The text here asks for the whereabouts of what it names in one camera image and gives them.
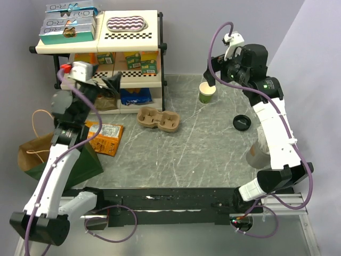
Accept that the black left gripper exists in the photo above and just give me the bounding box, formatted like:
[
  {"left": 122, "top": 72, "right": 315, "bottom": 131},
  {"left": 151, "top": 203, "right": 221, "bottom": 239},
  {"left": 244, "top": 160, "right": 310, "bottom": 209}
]
[{"left": 76, "top": 65, "right": 123, "bottom": 123}]

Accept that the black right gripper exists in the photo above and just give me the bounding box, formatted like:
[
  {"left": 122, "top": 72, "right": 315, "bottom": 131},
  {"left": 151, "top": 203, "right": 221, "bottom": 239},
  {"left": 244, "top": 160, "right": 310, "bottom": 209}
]
[{"left": 202, "top": 46, "right": 249, "bottom": 87}]

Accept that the green paper coffee cup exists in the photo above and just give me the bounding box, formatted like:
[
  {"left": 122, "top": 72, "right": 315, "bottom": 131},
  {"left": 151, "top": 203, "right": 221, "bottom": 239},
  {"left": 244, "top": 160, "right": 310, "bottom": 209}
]
[{"left": 199, "top": 82, "right": 216, "bottom": 104}]

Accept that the black plastic cup lid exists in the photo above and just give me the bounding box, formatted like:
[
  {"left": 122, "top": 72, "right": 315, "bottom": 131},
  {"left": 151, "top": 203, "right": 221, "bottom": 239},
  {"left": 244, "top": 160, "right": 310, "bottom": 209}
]
[{"left": 232, "top": 115, "right": 251, "bottom": 132}]

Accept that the brown cardboard cup carrier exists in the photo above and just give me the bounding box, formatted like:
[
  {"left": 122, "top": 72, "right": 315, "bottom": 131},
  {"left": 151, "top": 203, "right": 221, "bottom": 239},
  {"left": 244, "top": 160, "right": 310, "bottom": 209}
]
[{"left": 136, "top": 107, "right": 180, "bottom": 133}]

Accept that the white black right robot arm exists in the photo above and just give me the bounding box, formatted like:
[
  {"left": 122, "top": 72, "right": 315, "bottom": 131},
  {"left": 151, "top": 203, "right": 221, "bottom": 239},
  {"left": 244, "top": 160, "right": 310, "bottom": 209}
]
[{"left": 204, "top": 43, "right": 313, "bottom": 213}]

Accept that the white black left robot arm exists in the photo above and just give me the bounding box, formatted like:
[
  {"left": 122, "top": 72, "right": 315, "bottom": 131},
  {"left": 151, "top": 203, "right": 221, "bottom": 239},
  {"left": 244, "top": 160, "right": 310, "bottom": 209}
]
[{"left": 9, "top": 69, "right": 122, "bottom": 246}]

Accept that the blue chip bag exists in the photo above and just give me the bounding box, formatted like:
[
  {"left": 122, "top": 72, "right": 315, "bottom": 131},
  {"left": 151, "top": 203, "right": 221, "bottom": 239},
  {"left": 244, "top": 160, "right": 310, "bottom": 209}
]
[{"left": 120, "top": 88, "right": 152, "bottom": 106}]

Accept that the green small box centre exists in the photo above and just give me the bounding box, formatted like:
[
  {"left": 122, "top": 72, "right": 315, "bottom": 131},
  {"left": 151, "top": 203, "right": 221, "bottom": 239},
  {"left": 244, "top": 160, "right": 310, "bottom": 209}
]
[{"left": 96, "top": 52, "right": 115, "bottom": 65}]

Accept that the brown snack bag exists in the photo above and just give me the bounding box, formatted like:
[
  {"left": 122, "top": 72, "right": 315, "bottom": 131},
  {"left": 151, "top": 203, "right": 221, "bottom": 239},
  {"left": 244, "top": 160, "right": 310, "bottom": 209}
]
[{"left": 94, "top": 94, "right": 118, "bottom": 111}]

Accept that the green small box right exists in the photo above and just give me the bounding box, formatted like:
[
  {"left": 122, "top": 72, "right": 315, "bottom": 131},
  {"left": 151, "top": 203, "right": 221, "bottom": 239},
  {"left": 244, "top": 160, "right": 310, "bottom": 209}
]
[{"left": 124, "top": 51, "right": 141, "bottom": 70}]

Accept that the green small box front-right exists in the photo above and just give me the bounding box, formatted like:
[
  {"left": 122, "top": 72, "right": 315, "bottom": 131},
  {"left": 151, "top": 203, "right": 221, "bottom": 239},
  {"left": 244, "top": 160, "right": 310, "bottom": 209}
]
[{"left": 141, "top": 59, "right": 157, "bottom": 75}]

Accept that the cream three-tier shelf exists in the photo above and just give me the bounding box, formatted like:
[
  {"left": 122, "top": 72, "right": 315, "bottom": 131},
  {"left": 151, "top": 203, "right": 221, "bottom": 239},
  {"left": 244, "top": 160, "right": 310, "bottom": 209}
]
[{"left": 29, "top": 10, "right": 167, "bottom": 111}]

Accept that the striped purple cloth pad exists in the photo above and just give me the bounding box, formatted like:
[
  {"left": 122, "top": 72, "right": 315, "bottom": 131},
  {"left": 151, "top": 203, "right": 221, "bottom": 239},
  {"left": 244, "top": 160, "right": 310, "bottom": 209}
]
[{"left": 106, "top": 15, "right": 149, "bottom": 32}]

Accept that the orange snack bag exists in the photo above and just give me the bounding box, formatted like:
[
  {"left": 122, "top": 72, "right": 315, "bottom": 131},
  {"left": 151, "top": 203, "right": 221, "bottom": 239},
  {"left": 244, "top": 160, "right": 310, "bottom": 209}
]
[{"left": 90, "top": 124, "right": 124, "bottom": 157}]

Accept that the teal tissue box front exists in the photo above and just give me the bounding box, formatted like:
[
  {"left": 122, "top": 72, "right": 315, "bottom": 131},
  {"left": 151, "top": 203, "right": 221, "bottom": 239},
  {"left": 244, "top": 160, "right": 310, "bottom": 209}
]
[{"left": 39, "top": 25, "right": 95, "bottom": 45}]

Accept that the grey cup of straws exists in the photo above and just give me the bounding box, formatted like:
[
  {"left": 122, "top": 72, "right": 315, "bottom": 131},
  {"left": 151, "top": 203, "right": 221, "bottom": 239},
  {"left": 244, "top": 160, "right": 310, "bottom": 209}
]
[{"left": 246, "top": 125, "right": 271, "bottom": 170}]

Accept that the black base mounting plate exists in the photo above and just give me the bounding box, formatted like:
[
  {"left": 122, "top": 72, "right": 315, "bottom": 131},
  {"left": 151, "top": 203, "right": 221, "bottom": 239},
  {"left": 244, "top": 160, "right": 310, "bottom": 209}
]
[{"left": 63, "top": 188, "right": 295, "bottom": 229}]

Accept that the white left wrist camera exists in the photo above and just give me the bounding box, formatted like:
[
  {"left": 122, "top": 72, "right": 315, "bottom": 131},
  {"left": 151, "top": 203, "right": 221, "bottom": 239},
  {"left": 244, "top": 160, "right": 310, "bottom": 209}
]
[{"left": 61, "top": 61, "right": 98, "bottom": 82}]

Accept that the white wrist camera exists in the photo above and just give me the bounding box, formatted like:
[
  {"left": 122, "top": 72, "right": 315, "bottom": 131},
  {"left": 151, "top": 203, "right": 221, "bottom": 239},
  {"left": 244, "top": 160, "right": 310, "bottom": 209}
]
[
  {"left": 222, "top": 31, "right": 245, "bottom": 61},
  {"left": 61, "top": 61, "right": 98, "bottom": 82}
]

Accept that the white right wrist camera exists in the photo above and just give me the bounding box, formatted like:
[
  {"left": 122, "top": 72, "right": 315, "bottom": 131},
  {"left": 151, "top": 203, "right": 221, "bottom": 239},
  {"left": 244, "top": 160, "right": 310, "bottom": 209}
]
[{"left": 222, "top": 31, "right": 245, "bottom": 61}]

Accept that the brown paper bag with handles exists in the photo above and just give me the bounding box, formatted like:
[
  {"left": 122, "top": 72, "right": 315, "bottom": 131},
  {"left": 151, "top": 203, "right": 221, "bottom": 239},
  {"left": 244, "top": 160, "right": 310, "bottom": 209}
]
[{"left": 17, "top": 109, "right": 104, "bottom": 187}]

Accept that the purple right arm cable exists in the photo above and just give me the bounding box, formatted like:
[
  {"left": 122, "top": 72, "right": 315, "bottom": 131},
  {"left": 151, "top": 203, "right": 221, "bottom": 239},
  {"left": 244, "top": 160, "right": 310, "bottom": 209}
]
[{"left": 207, "top": 22, "right": 314, "bottom": 238}]

